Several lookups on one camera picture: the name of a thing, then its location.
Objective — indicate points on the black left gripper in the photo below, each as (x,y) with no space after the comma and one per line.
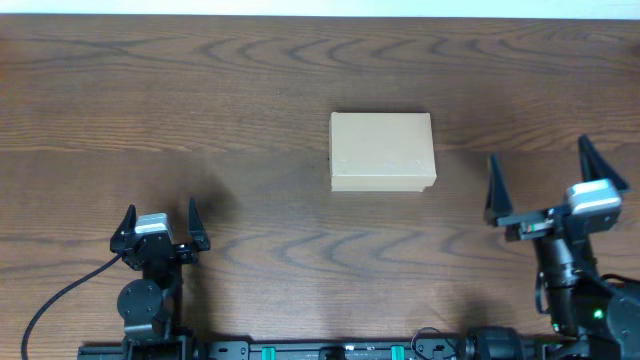
(199,237)

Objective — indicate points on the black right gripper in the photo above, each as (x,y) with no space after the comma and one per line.
(559,230)

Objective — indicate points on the cardboard box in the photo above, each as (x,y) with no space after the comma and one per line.
(381,152)

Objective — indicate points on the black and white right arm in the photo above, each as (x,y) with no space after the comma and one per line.
(593,316)

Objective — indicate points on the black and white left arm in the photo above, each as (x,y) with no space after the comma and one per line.
(151,305)

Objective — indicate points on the black mounting rail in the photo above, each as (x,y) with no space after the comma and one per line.
(421,348)

